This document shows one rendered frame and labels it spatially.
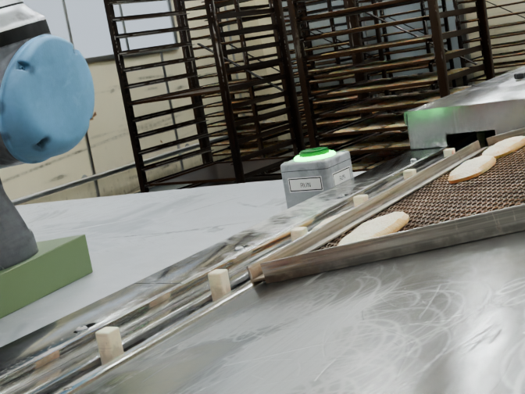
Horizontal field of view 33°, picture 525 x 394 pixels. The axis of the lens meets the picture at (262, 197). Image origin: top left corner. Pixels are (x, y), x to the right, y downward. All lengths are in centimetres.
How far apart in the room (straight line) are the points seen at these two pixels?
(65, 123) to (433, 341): 59
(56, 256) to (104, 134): 611
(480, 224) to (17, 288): 58
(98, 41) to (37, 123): 635
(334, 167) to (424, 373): 82
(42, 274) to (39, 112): 22
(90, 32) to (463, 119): 600
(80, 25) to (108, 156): 104
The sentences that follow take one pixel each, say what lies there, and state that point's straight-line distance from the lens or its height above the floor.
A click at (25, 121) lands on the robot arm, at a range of 86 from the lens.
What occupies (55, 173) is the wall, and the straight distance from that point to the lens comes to 672.
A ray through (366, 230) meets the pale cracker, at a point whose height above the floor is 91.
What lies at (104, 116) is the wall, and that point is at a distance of 715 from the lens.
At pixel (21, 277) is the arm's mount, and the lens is 98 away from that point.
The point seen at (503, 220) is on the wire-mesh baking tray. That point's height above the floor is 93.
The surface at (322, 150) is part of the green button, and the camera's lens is 115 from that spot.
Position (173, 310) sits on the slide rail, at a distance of 73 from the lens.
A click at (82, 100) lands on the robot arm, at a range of 91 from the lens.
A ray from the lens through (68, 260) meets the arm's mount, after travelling 104.
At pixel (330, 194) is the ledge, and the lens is 107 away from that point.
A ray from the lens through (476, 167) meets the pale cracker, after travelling 83.
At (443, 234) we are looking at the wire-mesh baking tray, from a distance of 55.
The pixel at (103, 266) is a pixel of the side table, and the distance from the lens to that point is 110.
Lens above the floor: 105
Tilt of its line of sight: 9 degrees down
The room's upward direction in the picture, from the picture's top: 10 degrees counter-clockwise
